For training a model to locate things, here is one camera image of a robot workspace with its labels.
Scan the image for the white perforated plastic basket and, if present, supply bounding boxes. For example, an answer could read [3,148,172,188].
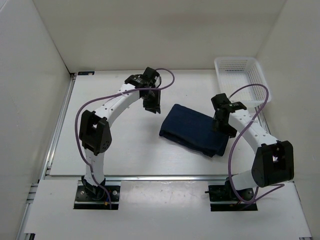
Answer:
[214,56,268,108]

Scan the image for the aluminium frame rail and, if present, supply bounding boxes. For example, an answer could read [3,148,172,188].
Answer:
[19,70,311,240]

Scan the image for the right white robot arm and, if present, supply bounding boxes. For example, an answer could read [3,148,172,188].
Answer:
[211,93,295,203]

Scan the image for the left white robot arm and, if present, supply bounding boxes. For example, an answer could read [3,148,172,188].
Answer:
[79,67,161,200]

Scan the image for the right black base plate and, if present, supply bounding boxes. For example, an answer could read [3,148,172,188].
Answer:
[204,185,258,212]

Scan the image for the dark blue denim trousers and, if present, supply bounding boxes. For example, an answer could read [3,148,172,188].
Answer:
[159,104,229,158]

